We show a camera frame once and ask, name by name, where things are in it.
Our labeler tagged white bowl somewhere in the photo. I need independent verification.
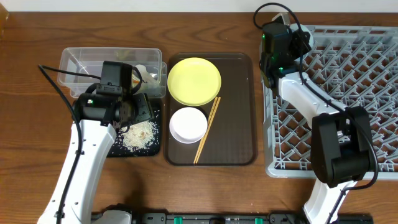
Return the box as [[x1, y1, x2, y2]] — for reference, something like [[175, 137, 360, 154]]
[[169, 107, 207, 144]]

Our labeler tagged yellow plate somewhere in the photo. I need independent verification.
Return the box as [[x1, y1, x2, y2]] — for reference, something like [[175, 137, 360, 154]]
[[167, 57, 221, 106]]

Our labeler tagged wooden chopstick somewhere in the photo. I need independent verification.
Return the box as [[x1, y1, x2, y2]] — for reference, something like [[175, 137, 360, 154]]
[[193, 96, 221, 164], [193, 96, 219, 164]]

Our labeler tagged light blue bowl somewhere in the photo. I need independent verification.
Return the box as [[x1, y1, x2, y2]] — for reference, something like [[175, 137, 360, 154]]
[[300, 25, 314, 48]]

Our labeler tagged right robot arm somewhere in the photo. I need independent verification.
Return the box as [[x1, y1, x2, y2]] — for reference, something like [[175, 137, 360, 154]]
[[260, 22, 379, 223]]

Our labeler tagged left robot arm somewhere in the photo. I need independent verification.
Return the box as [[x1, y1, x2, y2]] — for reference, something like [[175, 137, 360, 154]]
[[38, 93, 154, 223]]

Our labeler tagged grey dishwasher rack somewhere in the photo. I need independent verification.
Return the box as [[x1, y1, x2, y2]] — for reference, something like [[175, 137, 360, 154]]
[[263, 26, 397, 180]]

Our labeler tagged pile of rice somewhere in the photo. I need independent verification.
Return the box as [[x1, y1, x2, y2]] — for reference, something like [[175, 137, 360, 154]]
[[116, 121, 159, 153]]

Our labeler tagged black tray bin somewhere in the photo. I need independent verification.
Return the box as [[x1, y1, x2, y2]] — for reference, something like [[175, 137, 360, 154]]
[[107, 99, 162, 157]]

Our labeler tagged crumpled white napkin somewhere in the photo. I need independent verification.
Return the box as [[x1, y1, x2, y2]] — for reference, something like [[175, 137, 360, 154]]
[[136, 65, 159, 86]]

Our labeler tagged clear plastic bin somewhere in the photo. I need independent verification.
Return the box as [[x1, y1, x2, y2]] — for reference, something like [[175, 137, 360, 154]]
[[59, 47, 167, 98]]

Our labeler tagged dark brown serving tray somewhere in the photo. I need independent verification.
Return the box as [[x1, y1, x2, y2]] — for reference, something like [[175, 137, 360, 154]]
[[164, 53, 257, 166]]

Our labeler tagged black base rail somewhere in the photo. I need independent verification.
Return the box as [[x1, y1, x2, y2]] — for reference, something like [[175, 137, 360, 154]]
[[91, 203, 374, 224]]

